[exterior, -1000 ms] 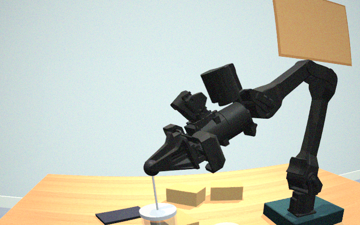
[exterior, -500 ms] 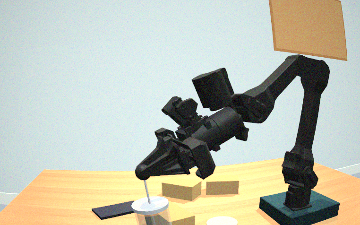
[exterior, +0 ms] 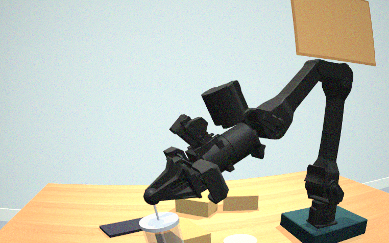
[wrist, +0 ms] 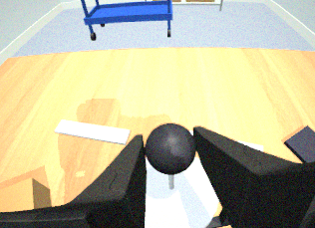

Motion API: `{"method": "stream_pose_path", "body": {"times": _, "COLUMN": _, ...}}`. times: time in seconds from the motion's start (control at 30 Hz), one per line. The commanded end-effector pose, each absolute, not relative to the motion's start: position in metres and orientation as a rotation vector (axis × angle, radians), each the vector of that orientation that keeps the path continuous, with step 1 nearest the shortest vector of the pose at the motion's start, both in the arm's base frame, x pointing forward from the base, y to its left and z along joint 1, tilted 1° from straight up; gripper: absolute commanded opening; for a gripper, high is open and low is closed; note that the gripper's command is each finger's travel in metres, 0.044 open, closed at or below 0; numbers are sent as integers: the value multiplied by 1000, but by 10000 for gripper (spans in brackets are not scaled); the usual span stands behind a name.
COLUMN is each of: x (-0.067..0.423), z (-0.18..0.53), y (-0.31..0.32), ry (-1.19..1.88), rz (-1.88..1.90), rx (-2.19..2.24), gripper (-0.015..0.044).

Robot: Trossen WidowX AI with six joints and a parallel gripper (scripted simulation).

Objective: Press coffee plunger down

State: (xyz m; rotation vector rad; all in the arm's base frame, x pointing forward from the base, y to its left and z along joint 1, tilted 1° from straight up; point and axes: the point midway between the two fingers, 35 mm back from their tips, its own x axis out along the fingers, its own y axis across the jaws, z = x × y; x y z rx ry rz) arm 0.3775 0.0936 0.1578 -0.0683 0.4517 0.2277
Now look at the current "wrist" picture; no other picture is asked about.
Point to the dark grey flat bar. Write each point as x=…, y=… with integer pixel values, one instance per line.
x=302, y=144

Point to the white flat bar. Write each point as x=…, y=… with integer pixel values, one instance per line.
x=246, y=143
x=94, y=132

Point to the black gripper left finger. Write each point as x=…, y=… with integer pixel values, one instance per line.
x=115, y=199

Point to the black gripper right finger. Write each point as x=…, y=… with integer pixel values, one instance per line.
x=256, y=189

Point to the white coffee press with black knob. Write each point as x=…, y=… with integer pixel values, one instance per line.
x=178, y=193

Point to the tan rectangular block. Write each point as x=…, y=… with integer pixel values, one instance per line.
x=25, y=195

